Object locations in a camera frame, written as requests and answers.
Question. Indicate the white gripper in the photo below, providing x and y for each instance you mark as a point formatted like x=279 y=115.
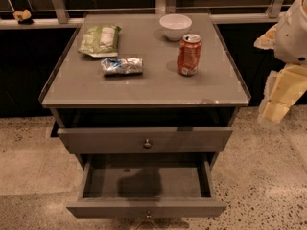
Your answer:
x=293 y=35

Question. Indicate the grey drawer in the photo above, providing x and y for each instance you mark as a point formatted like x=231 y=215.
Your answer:
x=145 y=139
x=165 y=185

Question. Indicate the grey drawer cabinet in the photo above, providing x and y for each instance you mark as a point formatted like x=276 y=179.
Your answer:
x=80 y=95

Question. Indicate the grey top drawer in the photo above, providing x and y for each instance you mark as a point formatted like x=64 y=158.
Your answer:
x=145 y=139

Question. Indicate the metal window railing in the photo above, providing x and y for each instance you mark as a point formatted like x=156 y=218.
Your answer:
x=71 y=13

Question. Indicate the orange soda can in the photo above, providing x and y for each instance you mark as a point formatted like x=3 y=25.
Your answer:
x=189 y=54

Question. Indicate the white ceramic bowl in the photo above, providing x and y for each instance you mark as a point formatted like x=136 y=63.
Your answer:
x=175 y=26

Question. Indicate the blue silver snack bag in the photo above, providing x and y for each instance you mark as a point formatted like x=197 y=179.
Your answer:
x=122 y=66

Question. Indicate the green chip bag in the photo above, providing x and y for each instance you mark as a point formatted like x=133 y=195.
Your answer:
x=100 y=41

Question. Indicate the yellow sponge on ledge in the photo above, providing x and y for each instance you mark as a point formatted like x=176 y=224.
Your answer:
x=23 y=17

